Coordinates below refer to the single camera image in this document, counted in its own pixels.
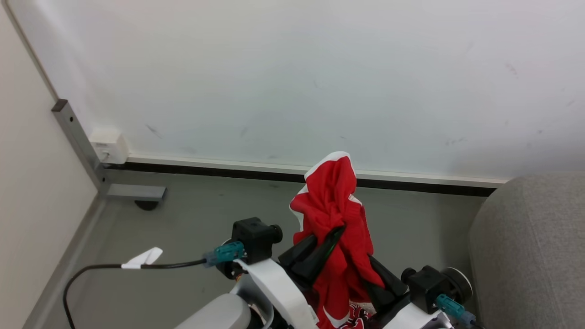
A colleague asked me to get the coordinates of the white wall socket box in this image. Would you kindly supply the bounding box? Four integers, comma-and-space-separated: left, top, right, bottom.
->
89, 128, 129, 165

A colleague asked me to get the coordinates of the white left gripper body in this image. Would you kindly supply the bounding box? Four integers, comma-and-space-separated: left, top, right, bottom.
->
235, 258, 319, 329

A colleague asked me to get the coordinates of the teal right cable connector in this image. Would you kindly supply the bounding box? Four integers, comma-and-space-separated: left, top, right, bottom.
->
435, 294, 477, 326

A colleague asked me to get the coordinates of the grey fabric sofa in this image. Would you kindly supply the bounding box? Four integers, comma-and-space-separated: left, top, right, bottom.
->
468, 171, 585, 329

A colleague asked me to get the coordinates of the black skirting strip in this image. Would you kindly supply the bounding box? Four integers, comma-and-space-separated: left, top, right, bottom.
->
103, 162, 496, 198

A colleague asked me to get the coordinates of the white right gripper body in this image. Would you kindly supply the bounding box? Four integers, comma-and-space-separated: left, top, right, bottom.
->
375, 299, 453, 329

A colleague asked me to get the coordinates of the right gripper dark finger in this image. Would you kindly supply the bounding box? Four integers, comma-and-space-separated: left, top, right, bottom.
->
367, 255, 408, 298
361, 281, 394, 312

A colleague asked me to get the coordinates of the red and white garment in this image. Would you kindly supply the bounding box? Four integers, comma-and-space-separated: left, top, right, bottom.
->
289, 151, 387, 329

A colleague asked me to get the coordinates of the teal cable connector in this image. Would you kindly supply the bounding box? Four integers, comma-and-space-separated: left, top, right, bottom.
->
203, 241, 246, 268
435, 294, 477, 326

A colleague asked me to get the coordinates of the teal left cable connector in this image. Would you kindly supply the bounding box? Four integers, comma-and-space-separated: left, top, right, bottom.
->
203, 241, 246, 268

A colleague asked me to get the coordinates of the grey partition bottom rail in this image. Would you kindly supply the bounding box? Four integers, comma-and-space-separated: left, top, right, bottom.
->
23, 194, 106, 329

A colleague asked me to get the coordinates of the thin black cable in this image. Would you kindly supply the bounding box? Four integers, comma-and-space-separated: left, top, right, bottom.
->
63, 259, 207, 329

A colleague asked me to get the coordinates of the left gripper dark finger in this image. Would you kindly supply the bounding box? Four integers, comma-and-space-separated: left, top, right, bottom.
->
299, 226, 346, 288
279, 234, 317, 275

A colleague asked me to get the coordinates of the white paper cable tag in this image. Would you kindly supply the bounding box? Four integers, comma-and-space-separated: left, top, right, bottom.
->
121, 247, 163, 270

